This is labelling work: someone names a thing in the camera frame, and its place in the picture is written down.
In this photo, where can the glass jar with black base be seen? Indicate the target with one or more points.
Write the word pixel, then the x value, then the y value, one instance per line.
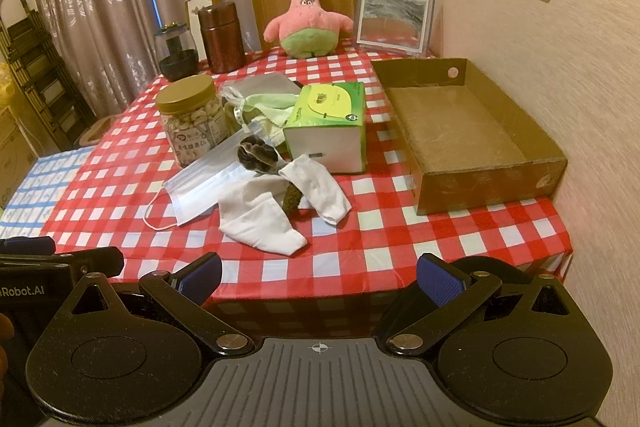
pixel 176 57

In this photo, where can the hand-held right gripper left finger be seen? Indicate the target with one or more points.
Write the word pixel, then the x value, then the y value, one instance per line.
pixel 200 278

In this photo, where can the yellow bag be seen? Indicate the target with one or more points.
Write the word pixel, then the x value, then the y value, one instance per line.
pixel 5 82

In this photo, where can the patterned curtain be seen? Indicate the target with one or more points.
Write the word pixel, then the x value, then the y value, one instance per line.
pixel 100 7

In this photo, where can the cardboard carton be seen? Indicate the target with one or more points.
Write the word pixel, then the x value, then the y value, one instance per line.
pixel 12 157

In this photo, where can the brown cardboard box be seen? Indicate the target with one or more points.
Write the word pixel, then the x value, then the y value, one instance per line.
pixel 460 127

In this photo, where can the folding step ladder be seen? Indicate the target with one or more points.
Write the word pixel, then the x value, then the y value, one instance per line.
pixel 35 57

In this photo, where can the brown cylindrical canister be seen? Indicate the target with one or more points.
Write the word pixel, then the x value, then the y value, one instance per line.
pixel 220 39

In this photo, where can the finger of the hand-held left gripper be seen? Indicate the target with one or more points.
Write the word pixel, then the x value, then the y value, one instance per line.
pixel 30 246
pixel 100 263

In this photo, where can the clear framed picture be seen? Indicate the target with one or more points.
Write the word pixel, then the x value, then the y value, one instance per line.
pixel 392 22

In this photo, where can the white stool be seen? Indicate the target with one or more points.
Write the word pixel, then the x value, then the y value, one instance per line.
pixel 97 129

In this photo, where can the white sock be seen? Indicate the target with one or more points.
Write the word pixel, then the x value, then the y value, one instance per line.
pixel 320 187
pixel 260 222

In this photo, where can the blue checked cloth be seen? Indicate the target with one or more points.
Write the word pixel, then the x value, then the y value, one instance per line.
pixel 45 187

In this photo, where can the white carved chair back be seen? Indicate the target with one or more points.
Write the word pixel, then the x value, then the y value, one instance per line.
pixel 196 4

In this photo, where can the green tissue box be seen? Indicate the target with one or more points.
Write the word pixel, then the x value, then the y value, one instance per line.
pixel 325 117

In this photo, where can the person's left hand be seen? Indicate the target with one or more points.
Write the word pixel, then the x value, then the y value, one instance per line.
pixel 5 326

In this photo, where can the red checked tablecloth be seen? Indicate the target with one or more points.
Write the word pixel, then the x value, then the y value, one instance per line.
pixel 400 227

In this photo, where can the cashew jar with gold lid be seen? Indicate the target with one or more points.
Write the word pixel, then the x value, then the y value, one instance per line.
pixel 192 127

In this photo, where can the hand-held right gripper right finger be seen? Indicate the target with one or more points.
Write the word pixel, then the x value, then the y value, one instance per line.
pixel 440 279

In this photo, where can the pink starfish plush toy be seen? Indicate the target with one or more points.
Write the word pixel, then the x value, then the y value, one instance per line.
pixel 305 24

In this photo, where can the cream towel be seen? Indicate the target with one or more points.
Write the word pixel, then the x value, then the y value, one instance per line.
pixel 267 109

